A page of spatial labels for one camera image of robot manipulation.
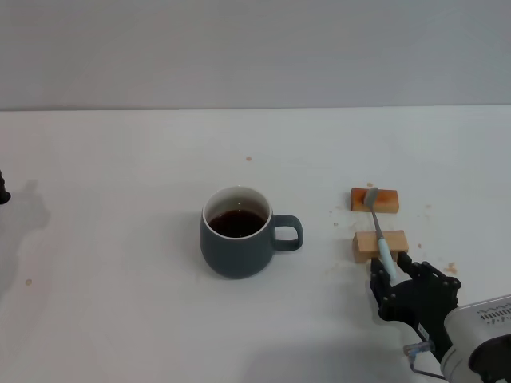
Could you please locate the dark grey ceramic coffee mug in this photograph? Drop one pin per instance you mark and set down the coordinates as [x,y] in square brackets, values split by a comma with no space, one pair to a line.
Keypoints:
[235,255]

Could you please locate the pale notched wooden block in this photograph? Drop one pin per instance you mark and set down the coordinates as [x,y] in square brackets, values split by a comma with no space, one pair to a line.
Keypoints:
[365,245]

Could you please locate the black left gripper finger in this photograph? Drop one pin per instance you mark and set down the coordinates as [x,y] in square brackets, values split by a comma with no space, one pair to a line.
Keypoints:
[4,191]

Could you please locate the orange-stained wooden block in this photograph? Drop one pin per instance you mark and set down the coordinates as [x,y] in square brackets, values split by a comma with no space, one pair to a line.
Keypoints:
[389,201]

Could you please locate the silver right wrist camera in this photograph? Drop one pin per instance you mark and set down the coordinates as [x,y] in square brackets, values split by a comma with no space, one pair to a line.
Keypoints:
[475,325]

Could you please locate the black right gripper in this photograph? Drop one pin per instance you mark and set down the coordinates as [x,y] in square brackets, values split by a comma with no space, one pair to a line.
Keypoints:
[423,303]

